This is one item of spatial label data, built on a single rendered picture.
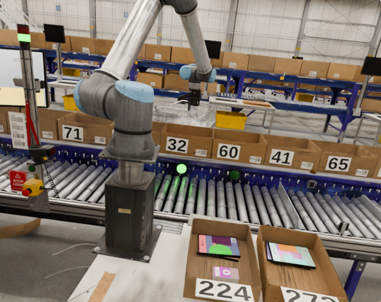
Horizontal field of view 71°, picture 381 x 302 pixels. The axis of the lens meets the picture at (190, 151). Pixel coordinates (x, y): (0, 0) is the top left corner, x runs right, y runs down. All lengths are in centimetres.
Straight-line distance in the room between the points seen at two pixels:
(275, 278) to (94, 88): 108
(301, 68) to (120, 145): 594
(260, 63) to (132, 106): 559
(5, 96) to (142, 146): 91
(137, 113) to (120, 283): 66
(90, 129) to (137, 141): 112
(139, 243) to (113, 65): 77
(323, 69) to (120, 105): 609
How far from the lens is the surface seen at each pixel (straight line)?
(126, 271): 123
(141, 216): 118
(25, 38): 155
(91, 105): 115
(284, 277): 132
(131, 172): 113
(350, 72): 709
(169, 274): 122
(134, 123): 104
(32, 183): 168
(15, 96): 173
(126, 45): 126
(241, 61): 643
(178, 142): 199
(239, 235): 143
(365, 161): 229
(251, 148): 200
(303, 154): 210
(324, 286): 137
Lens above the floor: 161
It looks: 20 degrees down
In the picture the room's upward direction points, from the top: 6 degrees clockwise
